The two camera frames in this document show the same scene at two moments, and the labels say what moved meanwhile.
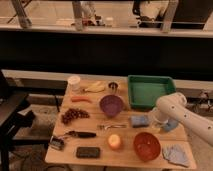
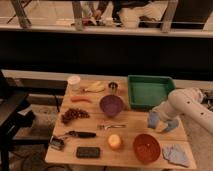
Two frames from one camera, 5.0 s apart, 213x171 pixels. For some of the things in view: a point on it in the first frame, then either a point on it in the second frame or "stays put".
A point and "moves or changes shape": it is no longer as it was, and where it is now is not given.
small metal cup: (114, 86) stays put
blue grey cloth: (175, 153) stays put
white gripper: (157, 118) -> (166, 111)
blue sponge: (139, 121) moves or changes shape
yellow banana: (96, 87) stays put
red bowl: (147, 146) stays put
